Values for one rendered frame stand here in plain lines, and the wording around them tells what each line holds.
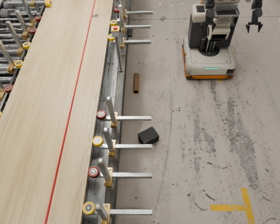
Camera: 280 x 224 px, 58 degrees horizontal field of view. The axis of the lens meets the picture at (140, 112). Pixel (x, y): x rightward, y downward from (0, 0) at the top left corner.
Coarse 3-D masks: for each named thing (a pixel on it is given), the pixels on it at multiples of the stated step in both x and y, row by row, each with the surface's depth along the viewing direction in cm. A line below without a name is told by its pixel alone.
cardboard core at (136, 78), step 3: (135, 75) 347; (138, 75) 348; (135, 78) 343; (138, 78) 345; (135, 81) 340; (138, 81) 342; (135, 84) 337; (138, 84) 339; (135, 87) 334; (138, 87) 336; (135, 90) 340; (138, 90) 333; (135, 93) 337
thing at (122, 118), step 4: (108, 116) 214; (120, 116) 214; (124, 116) 213; (128, 116) 213; (132, 116) 213; (136, 116) 213; (140, 116) 213; (144, 116) 213; (148, 116) 212; (100, 120) 214; (104, 120) 214; (108, 120) 214; (120, 120) 214; (124, 120) 214; (128, 120) 214; (132, 120) 214; (136, 120) 214; (140, 120) 213; (144, 120) 213; (148, 120) 213
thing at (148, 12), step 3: (126, 12) 299; (129, 12) 298; (132, 12) 298; (135, 12) 298; (138, 12) 298; (141, 12) 298; (144, 12) 298; (147, 12) 298; (150, 12) 298; (117, 15) 301
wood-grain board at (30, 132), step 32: (64, 0) 312; (96, 0) 309; (64, 32) 275; (96, 32) 273; (32, 64) 248; (64, 64) 246; (96, 64) 244; (32, 96) 224; (64, 96) 222; (96, 96) 221; (0, 128) 205; (32, 128) 204; (64, 128) 203; (0, 160) 188; (32, 160) 187; (64, 160) 186; (0, 192) 174; (32, 192) 173; (64, 192) 172
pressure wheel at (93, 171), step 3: (90, 168) 181; (93, 168) 181; (96, 168) 181; (90, 171) 180; (93, 171) 179; (96, 171) 180; (99, 171) 181; (90, 174) 179; (93, 174) 179; (96, 174) 178; (99, 174) 182; (93, 177) 179
